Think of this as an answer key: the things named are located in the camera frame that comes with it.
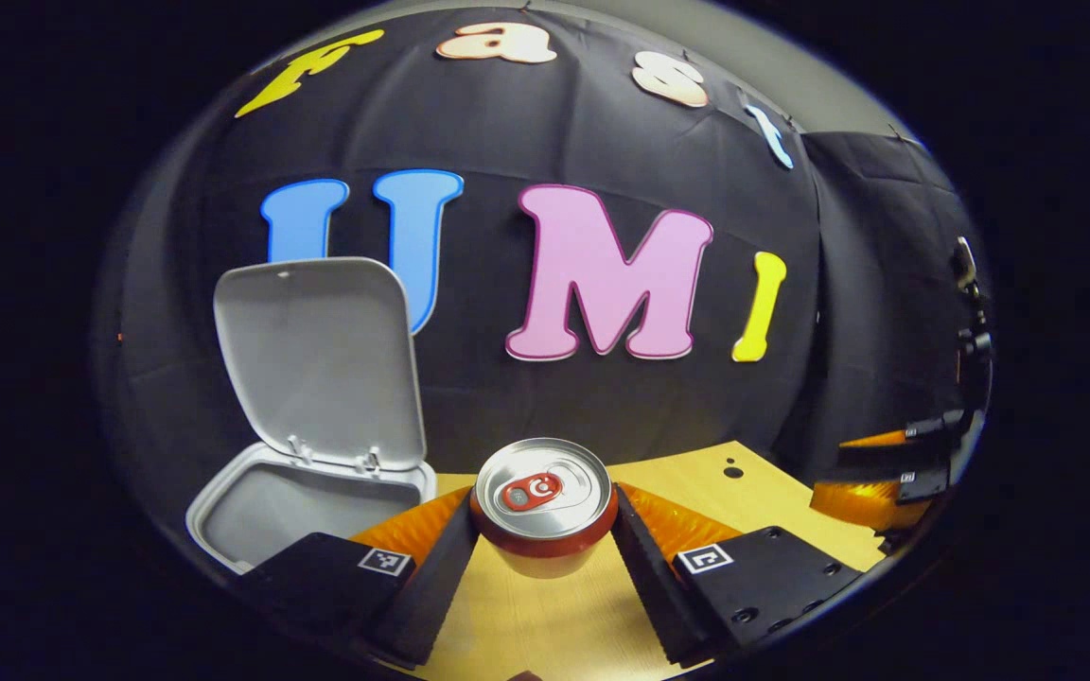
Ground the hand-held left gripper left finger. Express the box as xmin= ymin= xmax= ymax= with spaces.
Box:
xmin=233 ymin=484 xmax=482 ymax=671

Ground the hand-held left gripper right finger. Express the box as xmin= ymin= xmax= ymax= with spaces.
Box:
xmin=609 ymin=482 xmax=863 ymax=668

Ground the red pop can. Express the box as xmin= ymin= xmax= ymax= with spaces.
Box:
xmin=468 ymin=437 xmax=620 ymax=580

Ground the white desktop garbage bin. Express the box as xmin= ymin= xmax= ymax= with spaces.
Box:
xmin=185 ymin=256 xmax=438 ymax=575

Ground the wooden desktop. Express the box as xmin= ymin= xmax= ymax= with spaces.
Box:
xmin=394 ymin=440 xmax=887 ymax=681

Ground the black backdrop cloth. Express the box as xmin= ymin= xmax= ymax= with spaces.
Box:
xmin=96 ymin=5 xmax=991 ymax=531

